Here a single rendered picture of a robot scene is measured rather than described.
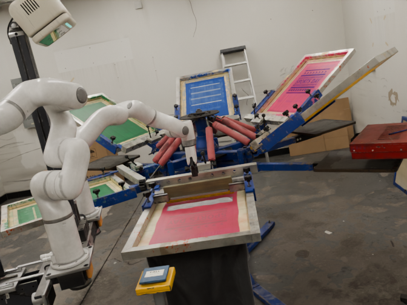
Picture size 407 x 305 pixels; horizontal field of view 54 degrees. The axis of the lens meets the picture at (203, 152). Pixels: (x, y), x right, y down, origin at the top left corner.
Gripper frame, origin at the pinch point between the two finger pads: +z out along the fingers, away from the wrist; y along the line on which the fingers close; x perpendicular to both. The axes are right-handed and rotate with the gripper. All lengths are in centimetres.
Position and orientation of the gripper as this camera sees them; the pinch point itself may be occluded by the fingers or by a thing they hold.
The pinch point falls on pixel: (194, 171)
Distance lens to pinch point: 220.2
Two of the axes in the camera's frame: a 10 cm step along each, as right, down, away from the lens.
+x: 9.8, -1.7, -0.8
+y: -0.4, 2.3, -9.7
